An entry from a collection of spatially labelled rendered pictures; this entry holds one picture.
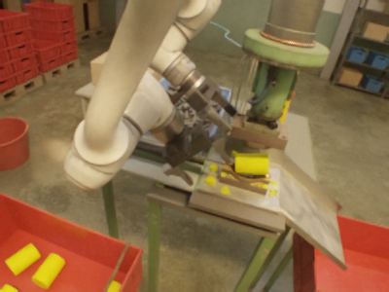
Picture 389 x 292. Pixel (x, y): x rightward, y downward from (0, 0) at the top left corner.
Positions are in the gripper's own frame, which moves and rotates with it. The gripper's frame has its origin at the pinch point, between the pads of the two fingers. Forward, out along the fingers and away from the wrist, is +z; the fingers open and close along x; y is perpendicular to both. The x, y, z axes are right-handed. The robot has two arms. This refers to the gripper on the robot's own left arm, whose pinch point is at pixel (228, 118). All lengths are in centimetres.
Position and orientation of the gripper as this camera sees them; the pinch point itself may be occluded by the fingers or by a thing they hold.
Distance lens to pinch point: 78.5
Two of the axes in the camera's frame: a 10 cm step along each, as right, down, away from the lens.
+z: 7.3, 6.6, 2.0
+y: 6.3, -5.2, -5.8
